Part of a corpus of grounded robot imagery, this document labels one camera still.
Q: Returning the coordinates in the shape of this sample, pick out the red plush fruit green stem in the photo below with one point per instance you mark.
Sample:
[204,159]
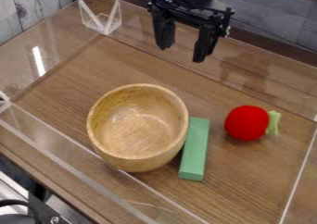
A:
[249,122]

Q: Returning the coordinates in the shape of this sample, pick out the black metal clamp bracket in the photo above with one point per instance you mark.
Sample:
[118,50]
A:
[43,213]

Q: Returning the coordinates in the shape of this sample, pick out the wooden bowl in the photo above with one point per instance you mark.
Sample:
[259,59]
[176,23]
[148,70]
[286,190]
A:
[137,126]

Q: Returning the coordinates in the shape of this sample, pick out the clear acrylic enclosure wall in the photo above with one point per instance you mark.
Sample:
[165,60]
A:
[59,66]

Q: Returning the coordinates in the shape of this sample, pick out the green rectangular block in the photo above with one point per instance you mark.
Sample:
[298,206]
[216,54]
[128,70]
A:
[195,152]

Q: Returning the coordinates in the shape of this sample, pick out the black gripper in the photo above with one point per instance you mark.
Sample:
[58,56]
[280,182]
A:
[205,14]

